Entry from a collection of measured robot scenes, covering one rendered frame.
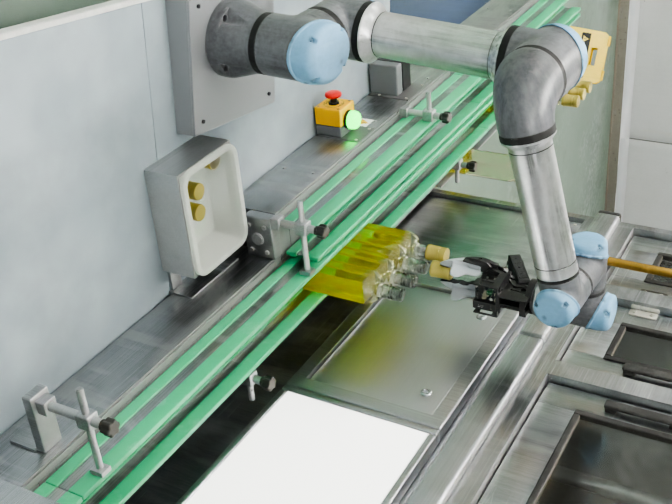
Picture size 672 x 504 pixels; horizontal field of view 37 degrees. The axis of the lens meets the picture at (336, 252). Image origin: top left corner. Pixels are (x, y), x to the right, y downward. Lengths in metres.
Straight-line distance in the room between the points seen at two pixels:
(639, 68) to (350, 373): 6.32
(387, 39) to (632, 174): 6.71
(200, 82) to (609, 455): 1.02
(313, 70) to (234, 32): 0.17
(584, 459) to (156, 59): 1.07
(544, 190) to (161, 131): 0.72
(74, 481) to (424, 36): 0.97
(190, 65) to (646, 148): 6.73
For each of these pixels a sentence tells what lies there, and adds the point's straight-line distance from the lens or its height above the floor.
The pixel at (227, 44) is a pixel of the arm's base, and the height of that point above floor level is 0.85.
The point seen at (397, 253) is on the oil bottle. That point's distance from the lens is 2.11.
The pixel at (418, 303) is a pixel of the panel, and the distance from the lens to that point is 2.22.
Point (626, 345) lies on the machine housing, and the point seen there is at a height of 1.54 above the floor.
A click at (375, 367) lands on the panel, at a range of 2.04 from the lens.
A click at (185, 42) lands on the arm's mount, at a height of 0.79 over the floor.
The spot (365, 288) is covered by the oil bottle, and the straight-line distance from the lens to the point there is 2.02.
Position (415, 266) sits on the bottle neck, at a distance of 2.10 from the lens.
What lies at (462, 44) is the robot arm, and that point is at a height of 1.25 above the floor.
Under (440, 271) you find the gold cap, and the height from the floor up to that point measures 1.18.
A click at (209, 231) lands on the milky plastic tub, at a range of 2.04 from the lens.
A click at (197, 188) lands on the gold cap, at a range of 1.91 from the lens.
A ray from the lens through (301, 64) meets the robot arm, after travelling 1.80.
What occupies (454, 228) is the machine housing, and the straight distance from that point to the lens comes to 2.57.
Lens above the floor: 1.93
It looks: 27 degrees down
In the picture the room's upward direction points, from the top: 102 degrees clockwise
